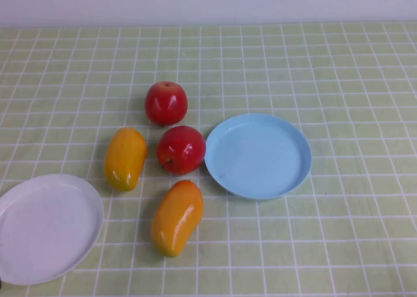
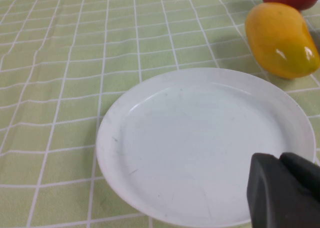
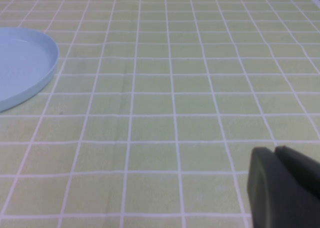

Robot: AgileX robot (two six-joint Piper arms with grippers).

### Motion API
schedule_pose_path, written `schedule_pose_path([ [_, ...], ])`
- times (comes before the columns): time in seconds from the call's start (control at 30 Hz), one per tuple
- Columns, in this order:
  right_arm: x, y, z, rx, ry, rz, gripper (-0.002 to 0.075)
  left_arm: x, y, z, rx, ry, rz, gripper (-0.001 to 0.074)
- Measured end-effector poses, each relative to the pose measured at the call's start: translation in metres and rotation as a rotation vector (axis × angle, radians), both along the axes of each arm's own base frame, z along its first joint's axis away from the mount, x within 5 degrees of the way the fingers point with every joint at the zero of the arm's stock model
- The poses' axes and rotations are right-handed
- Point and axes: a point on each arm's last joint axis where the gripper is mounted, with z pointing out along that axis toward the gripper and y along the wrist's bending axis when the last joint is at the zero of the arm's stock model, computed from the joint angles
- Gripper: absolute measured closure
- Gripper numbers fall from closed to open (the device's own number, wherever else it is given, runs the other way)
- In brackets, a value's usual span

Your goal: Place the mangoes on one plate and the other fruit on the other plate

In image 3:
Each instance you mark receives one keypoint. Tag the green checkered tablecloth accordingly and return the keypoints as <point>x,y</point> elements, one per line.
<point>150,88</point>

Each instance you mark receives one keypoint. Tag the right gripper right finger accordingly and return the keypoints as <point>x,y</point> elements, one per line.
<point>302,165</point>

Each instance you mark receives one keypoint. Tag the light blue round plate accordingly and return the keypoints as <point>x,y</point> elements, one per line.
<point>22,63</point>

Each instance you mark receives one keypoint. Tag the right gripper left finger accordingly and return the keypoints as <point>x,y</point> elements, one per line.
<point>270,195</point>

